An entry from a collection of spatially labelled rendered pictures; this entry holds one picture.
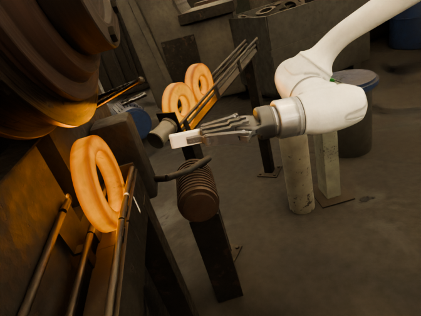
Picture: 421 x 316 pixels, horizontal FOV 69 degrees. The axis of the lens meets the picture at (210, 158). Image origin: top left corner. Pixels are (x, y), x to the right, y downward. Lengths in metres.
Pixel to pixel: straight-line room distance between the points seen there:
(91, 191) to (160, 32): 2.79
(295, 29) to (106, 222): 2.37
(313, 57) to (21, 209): 0.69
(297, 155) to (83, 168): 0.99
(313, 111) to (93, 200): 0.47
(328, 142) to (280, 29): 1.39
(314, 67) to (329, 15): 2.11
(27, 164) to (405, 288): 1.17
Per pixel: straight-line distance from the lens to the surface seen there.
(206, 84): 1.20
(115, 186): 0.68
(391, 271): 1.34
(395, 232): 1.48
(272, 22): 2.60
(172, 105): 1.00
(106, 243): 0.63
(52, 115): 0.44
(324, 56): 0.84
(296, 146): 1.33
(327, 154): 1.48
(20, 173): 0.53
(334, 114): 0.71
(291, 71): 0.83
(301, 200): 1.49
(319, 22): 2.85
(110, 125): 0.79
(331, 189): 1.59
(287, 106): 0.69
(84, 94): 0.51
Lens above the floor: 1.02
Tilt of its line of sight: 28 degrees down
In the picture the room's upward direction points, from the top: 16 degrees counter-clockwise
